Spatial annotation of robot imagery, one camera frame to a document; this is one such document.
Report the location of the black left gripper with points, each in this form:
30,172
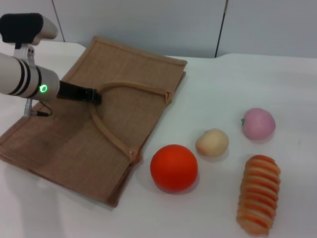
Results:
71,90

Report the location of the brown jute handbag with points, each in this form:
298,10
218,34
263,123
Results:
94,124

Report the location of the round orange fruit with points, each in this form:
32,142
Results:
174,167

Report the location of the beige peach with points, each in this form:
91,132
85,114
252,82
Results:
211,142

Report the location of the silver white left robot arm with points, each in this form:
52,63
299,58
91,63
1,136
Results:
24,79

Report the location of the pink peach with green stem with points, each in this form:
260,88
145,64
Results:
258,124

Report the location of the striped orange bread loaf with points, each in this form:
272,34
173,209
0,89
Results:
258,196

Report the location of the black beige left wrist camera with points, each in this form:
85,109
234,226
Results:
24,27

